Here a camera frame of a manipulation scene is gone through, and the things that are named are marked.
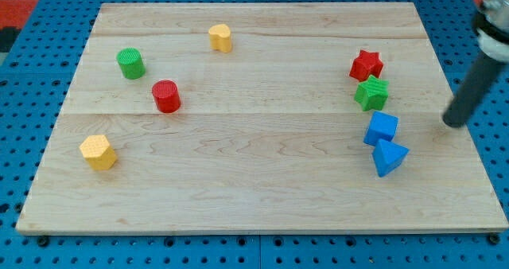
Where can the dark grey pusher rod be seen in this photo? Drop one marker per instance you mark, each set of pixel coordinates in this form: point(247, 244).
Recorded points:
point(478, 80)

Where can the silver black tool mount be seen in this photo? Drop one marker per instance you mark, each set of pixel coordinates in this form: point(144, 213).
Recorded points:
point(491, 27)

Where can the blue cube block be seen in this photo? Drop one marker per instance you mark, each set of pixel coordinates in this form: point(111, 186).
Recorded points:
point(381, 126)

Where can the green star block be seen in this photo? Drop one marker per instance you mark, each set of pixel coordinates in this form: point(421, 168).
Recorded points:
point(372, 93)

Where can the red star block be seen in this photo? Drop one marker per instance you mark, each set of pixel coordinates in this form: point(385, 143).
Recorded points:
point(366, 64)

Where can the blue triangle block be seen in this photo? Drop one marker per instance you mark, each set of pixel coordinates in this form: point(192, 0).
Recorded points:
point(388, 156)

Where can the wooden board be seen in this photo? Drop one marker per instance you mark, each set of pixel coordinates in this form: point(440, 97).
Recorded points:
point(268, 138)

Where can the yellow heart block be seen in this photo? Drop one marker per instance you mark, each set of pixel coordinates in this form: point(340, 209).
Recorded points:
point(220, 38)

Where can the red cylinder block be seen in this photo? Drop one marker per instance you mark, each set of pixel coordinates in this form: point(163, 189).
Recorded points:
point(166, 96)

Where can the green cylinder block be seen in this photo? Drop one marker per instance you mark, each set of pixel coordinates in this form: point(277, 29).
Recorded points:
point(131, 63)

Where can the yellow hexagon block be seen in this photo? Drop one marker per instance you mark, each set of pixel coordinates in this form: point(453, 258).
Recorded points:
point(98, 152)

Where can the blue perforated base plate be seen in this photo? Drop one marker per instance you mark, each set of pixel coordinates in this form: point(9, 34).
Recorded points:
point(41, 43)

